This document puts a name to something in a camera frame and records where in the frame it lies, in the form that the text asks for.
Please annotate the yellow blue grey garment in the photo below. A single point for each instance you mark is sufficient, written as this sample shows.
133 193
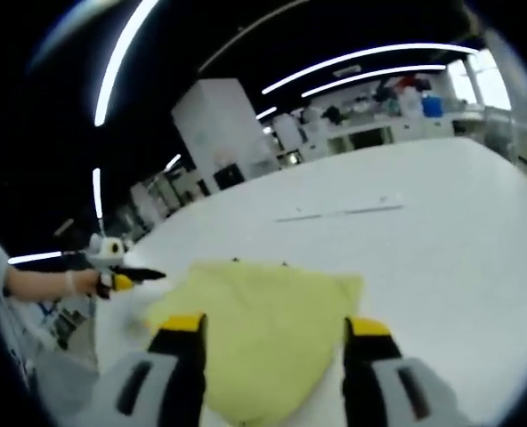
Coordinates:
263 320

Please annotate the white square pillar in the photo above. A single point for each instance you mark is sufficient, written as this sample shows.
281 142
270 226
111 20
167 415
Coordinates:
219 124

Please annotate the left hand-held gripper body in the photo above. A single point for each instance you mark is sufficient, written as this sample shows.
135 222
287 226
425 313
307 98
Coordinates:
107 251

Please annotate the person's white shirt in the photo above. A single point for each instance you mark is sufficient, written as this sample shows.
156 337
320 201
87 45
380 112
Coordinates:
1 302

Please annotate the white counter with clutter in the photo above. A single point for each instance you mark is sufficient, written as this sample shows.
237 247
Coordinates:
370 129

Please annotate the ceiling light strip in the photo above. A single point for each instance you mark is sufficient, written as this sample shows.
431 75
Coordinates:
34 257
121 58
173 162
375 74
370 54
266 113
96 193

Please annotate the person's left hand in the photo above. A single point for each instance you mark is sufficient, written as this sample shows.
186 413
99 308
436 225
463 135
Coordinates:
82 284

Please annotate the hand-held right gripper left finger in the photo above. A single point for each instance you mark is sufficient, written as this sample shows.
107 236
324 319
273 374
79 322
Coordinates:
179 382

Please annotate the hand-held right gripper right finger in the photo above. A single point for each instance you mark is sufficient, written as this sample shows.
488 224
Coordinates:
361 382

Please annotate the blue container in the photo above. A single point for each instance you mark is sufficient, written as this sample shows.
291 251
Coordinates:
432 107

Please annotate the black screen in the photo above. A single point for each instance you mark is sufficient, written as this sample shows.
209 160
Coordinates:
229 176

